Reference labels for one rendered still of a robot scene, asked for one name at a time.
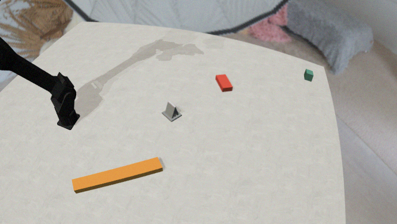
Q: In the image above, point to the red rectangular block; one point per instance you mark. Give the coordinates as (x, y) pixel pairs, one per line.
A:
(223, 83)

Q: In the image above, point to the small green cube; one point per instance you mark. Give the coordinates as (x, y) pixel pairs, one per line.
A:
(308, 75)

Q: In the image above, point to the orange bar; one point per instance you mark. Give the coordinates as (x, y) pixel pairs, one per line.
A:
(118, 175)

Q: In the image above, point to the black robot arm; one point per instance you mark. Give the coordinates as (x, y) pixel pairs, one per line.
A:
(61, 88)

